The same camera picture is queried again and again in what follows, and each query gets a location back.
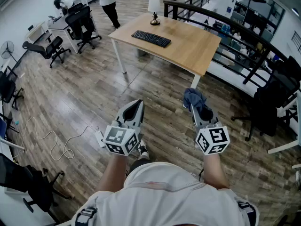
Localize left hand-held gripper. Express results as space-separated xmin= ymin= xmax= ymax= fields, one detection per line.
xmin=103 ymin=99 xmax=145 ymax=156

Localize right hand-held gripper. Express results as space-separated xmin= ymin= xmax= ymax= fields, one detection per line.
xmin=190 ymin=104 xmax=231 ymax=156

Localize dark blue cloth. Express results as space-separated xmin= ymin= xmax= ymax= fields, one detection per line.
xmin=182 ymin=88 xmax=207 ymax=114

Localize black keyboard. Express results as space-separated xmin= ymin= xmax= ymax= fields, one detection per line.
xmin=131 ymin=30 xmax=172 ymax=48

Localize person's left forearm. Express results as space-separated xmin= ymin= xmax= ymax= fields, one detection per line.
xmin=96 ymin=153 xmax=129 ymax=193

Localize person's right forearm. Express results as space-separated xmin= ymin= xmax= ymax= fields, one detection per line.
xmin=202 ymin=153 xmax=230 ymax=190

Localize person's white shoe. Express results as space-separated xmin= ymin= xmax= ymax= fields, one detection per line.
xmin=137 ymin=139 xmax=150 ymax=161

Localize white power strip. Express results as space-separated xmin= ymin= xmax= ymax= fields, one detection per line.
xmin=95 ymin=130 xmax=106 ymax=148

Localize white table leg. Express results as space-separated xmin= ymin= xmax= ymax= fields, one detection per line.
xmin=110 ymin=38 xmax=127 ymax=74
xmin=190 ymin=75 xmax=201 ymax=89

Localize person's black shorts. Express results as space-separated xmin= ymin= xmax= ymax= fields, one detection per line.
xmin=128 ymin=158 xmax=152 ymax=174

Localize black office chair with jacket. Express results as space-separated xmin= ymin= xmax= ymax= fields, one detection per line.
xmin=231 ymin=55 xmax=301 ymax=142

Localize white desk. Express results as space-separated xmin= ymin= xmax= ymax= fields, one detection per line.
xmin=48 ymin=0 xmax=99 ymax=54
xmin=268 ymin=95 xmax=301 ymax=169

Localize person's white shirt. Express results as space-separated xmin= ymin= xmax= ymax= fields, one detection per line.
xmin=71 ymin=161 xmax=261 ymax=226

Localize black curved metal railing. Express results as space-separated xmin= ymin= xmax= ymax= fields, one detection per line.
xmin=163 ymin=0 xmax=301 ymax=84

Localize black reclined office chair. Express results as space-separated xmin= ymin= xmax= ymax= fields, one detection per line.
xmin=22 ymin=36 xmax=71 ymax=69

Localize black mesh office chair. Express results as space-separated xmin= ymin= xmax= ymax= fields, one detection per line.
xmin=65 ymin=6 xmax=102 ymax=54

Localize table lamp with white shade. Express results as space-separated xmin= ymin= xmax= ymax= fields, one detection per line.
xmin=148 ymin=0 xmax=162 ymax=26

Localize white low cabinet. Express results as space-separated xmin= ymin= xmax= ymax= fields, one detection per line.
xmin=24 ymin=21 xmax=52 ymax=44

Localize black standing fan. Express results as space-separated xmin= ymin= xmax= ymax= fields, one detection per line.
xmin=0 ymin=40 xmax=19 ymax=65

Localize white cable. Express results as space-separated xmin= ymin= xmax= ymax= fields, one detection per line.
xmin=13 ymin=116 xmax=99 ymax=161

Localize grey shoulder strap with buckle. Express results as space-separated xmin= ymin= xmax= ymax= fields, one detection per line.
xmin=237 ymin=201 xmax=257 ymax=226
xmin=75 ymin=207 xmax=97 ymax=226

